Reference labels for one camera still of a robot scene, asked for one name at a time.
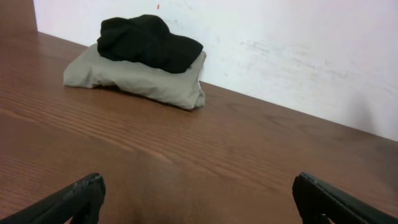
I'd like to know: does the folded black garment on stack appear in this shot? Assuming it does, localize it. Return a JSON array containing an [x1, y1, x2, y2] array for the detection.
[[97, 14, 203, 73]]

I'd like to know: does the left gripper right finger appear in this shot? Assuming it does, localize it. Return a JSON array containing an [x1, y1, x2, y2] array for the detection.
[[292, 172, 397, 224]]

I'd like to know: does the folded khaki garment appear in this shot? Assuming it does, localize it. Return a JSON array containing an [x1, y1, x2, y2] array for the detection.
[[63, 44, 206, 110]]

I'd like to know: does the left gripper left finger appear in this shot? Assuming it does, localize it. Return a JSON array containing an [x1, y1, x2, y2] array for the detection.
[[1, 173, 106, 224]]

